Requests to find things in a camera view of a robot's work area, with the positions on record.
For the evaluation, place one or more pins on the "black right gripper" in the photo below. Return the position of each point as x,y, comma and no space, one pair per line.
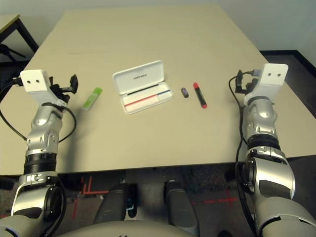
249,86

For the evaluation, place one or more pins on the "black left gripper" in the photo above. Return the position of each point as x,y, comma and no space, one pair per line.
59,91

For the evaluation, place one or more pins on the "black marker with red cap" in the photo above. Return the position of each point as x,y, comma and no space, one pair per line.
200,95

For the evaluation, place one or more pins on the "small dark purple eraser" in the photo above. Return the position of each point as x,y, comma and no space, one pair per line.
185,92

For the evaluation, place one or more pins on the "white hinged pencil case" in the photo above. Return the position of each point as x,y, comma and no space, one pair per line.
138,76

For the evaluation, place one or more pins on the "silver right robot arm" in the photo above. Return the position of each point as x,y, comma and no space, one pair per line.
264,113

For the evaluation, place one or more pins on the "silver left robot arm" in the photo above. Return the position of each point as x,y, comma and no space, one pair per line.
42,123

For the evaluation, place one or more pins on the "black tripod stand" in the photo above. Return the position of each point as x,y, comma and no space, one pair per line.
10,51

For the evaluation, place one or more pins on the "grey robot left leg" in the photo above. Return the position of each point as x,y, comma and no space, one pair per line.
111,205

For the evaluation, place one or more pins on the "grey robot leg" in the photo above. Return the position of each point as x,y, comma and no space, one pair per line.
180,207
111,205

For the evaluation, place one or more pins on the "black device with cyan light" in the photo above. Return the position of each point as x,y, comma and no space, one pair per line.
131,205

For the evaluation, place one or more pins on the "grey robot right leg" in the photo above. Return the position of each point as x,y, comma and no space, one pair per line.
180,207

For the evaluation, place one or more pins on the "black robot foot tip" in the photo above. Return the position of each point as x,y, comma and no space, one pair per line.
224,234

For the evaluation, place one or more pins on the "light grey robot torso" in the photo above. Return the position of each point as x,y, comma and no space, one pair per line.
123,229

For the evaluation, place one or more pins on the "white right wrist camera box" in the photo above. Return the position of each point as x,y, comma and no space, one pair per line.
274,74

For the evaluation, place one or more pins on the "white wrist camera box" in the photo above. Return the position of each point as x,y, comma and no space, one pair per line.
274,74
34,81

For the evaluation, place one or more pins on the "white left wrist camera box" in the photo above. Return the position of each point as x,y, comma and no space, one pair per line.
34,81

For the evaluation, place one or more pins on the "side table with black frame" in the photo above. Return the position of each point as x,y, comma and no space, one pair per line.
7,24

